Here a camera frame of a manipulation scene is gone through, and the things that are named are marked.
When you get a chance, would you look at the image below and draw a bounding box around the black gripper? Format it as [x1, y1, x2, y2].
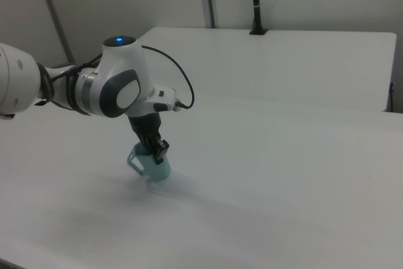
[127, 112, 171, 165]

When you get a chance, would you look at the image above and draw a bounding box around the teal hexagonal cup with handle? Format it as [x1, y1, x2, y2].
[126, 142, 173, 183]

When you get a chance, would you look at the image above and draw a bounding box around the black pole stand, white band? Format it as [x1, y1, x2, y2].
[249, 0, 269, 36]

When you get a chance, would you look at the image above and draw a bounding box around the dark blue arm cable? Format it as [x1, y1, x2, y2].
[140, 45, 196, 110]

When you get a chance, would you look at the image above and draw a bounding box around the black cable bundle on arm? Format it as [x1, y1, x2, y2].
[37, 54, 105, 117]

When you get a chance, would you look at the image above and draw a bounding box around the grey metal partition post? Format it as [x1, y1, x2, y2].
[33, 0, 76, 66]

